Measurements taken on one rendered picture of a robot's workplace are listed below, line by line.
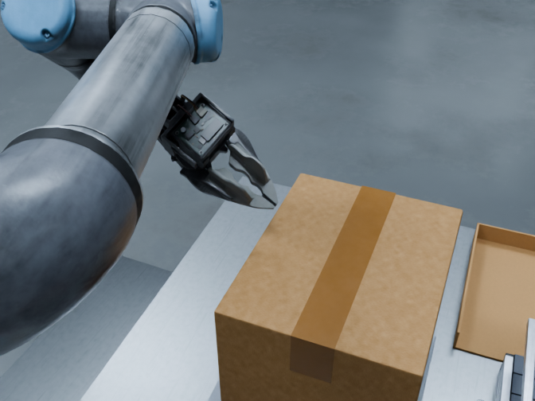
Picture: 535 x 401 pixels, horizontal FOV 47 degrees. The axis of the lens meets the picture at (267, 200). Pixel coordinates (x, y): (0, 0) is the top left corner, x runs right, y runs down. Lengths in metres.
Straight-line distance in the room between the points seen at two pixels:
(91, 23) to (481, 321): 0.80
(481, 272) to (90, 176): 0.96
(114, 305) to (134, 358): 0.13
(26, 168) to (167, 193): 2.43
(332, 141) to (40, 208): 2.82
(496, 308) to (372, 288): 0.46
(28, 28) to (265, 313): 0.39
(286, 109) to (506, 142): 1.14
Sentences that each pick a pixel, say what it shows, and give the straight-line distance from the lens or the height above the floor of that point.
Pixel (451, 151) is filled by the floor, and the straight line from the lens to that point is 3.16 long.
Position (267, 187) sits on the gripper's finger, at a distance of 0.77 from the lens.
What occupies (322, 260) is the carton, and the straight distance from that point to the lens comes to 0.78.
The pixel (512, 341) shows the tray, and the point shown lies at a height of 0.83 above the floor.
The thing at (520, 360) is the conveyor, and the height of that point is 0.88.
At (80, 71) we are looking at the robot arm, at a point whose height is 1.32.
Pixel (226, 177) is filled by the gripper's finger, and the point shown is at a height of 1.21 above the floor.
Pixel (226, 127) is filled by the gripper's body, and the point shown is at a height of 1.28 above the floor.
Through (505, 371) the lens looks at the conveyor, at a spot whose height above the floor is 0.88.
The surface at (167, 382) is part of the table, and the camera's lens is 1.03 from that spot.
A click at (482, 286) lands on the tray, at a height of 0.83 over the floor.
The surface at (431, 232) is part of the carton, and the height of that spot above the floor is 1.12.
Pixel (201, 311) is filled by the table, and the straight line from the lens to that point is 1.12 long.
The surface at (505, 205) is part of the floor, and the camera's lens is 2.87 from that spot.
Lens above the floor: 1.65
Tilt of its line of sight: 38 degrees down
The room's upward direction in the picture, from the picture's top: straight up
